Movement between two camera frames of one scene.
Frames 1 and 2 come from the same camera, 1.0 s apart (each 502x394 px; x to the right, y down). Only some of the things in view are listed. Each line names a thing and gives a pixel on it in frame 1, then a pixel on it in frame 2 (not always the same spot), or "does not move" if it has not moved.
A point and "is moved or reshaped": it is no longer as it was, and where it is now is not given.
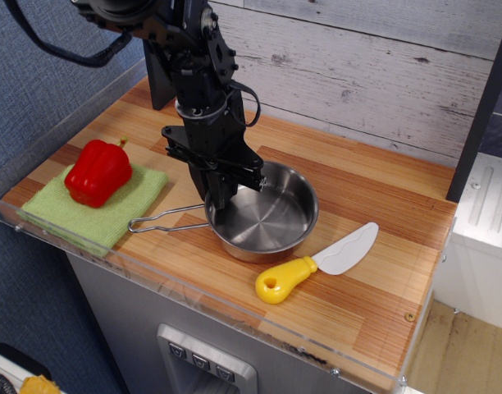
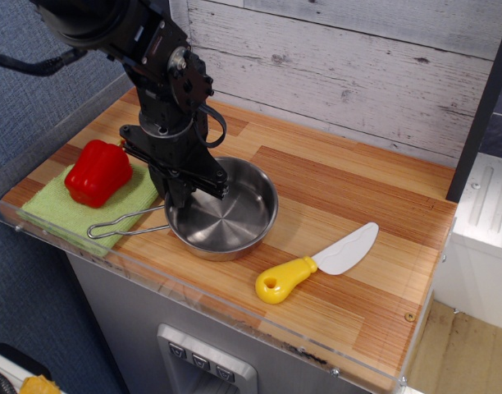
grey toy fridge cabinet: x=129 y=315 does not move
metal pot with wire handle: x=263 y=226 is moved or reshaped
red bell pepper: x=99 y=173 does not move
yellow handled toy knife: x=276 y=285 does not move
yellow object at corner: x=39 y=385 does not move
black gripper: x=217 y=144 -> x=170 y=141
